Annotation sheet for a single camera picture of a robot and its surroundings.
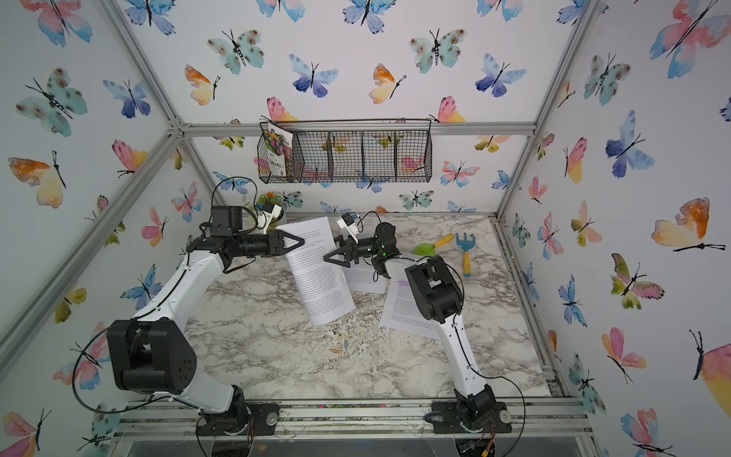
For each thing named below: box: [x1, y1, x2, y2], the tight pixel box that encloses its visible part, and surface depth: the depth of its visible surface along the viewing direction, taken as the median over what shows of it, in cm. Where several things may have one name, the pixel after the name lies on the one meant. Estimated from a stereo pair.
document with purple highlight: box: [380, 258, 443, 340], surface depth 93 cm
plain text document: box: [276, 216, 356, 327], surface depth 82 cm
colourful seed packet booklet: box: [265, 121, 294, 179], surface depth 91 cm
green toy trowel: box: [412, 234, 455, 258], surface depth 110 cm
